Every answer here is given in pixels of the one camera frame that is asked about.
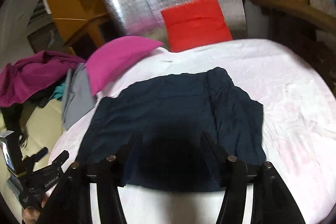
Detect magenta fleece garment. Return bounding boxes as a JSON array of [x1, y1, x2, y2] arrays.
[[1, 51, 85, 107]]

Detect red pillow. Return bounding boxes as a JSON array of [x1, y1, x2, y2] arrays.
[[161, 0, 232, 52]]

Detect magenta pillow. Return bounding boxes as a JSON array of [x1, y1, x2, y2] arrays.
[[85, 36, 163, 95]]

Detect white bed sheet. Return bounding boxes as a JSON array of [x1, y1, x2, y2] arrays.
[[49, 39, 335, 223]]

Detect wooden shelf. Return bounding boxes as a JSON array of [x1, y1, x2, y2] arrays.
[[249, 0, 336, 36]]

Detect grey garment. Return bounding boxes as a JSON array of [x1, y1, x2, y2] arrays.
[[62, 63, 97, 130]]

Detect wooden side table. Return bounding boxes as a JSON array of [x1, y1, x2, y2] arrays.
[[63, 15, 119, 60]]

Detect beige leather seat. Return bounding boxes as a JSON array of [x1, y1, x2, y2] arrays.
[[1, 100, 63, 221]]

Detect teal garment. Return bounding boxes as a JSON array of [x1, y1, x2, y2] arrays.
[[50, 82, 65, 101]]

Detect navy blue zip jacket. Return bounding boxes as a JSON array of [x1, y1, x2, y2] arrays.
[[76, 68, 266, 192]]

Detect left hand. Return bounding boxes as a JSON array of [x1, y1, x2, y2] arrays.
[[22, 207, 41, 224]]

